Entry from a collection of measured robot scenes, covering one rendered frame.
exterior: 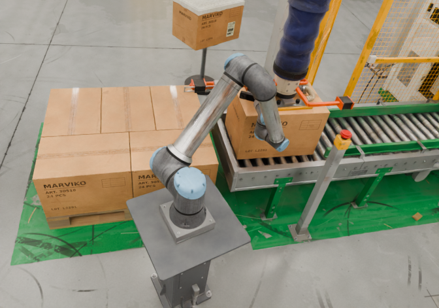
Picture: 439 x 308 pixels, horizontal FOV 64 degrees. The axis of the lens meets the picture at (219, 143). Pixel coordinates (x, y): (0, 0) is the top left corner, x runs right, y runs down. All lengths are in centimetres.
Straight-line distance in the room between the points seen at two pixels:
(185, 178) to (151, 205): 38
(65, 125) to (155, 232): 127
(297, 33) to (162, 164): 108
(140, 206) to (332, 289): 151
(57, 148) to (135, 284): 106
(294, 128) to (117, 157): 123
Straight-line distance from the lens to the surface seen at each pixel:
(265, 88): 161
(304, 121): 245
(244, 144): 241
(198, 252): 178
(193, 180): 162
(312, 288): 271
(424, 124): 366
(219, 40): 376
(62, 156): 256
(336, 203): 323
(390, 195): 357
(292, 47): 219
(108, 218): 282
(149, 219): 188
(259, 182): 250
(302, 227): 281
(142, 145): 256
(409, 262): 318
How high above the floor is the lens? 229
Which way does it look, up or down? 42 degrees down
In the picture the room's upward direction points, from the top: 9 degrees clockwise
